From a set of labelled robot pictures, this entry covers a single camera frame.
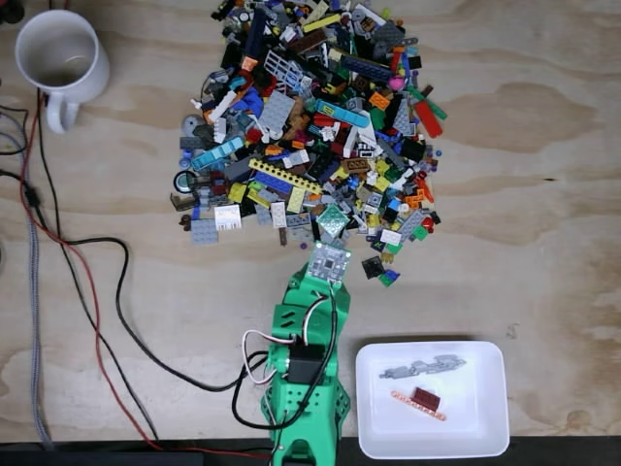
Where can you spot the grey Lego dome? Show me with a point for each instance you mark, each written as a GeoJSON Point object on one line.
{"type": "Point", "coordinates": [190, 123]}

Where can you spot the green square Lego plate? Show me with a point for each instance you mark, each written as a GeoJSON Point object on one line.
{"type": "Point", "coordinates": [334, 219]}

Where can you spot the pink Lego ball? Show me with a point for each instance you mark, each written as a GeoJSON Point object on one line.
{"type": "Point", "coordinates": [397, 83]}

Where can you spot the yellow long Lego plate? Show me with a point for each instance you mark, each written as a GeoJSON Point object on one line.
{"type": "Point", "coordinates": [322, 23]}

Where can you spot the red Lego plate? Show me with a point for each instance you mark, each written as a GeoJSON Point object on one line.
{"type": "Point", "coordinates": [429, 119]}

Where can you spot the dark grey Lego plate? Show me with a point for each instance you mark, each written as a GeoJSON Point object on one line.
{"type": "Point", "coordinates": [388, 34]}

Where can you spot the grey camera circuit board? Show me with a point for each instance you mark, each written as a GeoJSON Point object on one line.
{"type": "Point", "coordinates": [329, 262]}

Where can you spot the white grille Lego brick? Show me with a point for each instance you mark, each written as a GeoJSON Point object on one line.
{"type": "Point", "coordinates": [227, 218]}

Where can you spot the white plastic bin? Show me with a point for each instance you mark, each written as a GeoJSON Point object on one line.
{"type": "Point", "coordinates": [432, 398]}

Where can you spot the green long Lego plate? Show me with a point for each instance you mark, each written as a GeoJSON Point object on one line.
{"type": "Point", "coordinates": [427, 103]}

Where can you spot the yellow Lego holed beam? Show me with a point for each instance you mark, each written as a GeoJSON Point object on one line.
{"type": "Point", "coordinates": [286, 174]}

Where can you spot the white Lego tile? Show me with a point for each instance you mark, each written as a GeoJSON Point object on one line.
{"type": "Point", "coordinates": [390, 237]}

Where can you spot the black square Lego piece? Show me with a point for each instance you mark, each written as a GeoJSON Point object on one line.
{"type": "Point", "coordinates": [372, 267]}

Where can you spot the orange Lego brick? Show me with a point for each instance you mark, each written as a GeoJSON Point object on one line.
{"type": "Point", "coordinates": [381, 100]}

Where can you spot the yellow rectangular Lego plate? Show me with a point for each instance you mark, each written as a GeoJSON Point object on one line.
{"type": "Point", "coordinates": [296, 199]}

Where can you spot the grey Lego piece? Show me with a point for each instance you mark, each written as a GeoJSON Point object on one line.
{"type": "Point", "coordinates": [422, 367]}

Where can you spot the light blue Lego piece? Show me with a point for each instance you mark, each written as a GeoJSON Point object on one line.
{"type": "Point", "coordinates": [216, 154]}

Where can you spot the brown studded Lego plate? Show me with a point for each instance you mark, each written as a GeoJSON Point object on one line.
{"type": "Point", "coordinates": [356, 166]}

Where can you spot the dark brown Lego brick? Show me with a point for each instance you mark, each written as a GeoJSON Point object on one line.
{"type": "Point", "coordinates": [306, 43]}

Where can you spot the dark blue long Lego plate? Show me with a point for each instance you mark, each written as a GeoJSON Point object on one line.
{"type": "Point", "coordinates": [366, 68]}

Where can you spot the olive Lego bracket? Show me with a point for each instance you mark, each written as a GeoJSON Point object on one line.
{"type": "Point", "coordinates": [180, 201]}

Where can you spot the dark red Lego brick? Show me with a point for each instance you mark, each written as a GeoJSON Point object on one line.
{"type": "Point", "coordinates": [427, 398]}

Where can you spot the white ceramic mug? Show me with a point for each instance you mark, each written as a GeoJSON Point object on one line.
{"type": "Point", "coordinates": [63, 53]}

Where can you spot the white Lego lattice fence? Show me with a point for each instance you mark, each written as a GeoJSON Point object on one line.
{"type": "Point", "coordinates": [284, 69]}

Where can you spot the black Lego tyre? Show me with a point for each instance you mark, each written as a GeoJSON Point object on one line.
{"type": "Point", "coordinates": [184, 181]}

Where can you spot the salmon Lego holed beam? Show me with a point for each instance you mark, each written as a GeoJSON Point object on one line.
{"type": "Point", "coordinates": [400, 397]}

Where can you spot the small green Lego piece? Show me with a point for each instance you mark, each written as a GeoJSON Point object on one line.
{"type": "Point", "coordinates": [389, 277]}

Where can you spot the grey large Lego plate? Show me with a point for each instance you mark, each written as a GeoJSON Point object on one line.
{"type": "Point", "coordinates": [276, 109]}

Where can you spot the dark blue long Lego brick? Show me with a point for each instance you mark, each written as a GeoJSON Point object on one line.
{"type": "Point", "coordinates": [254, 31]}

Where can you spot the cyan long Lego plate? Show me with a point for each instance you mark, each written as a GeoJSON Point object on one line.
{"type": "Point", "coordinates": [342, 114]}

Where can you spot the grey rectangular Lego plate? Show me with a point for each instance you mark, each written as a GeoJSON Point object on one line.
{"type": "Point", "coordinates": [203, 231]}

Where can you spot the white small Lego plate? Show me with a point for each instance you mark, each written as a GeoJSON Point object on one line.
{"type": "Point", "coordinates": [278, 214]}

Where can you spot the grey Lego wedge plate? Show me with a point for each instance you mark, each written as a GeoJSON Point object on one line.
{"type": "Point", "coordinates": [402, 117]}

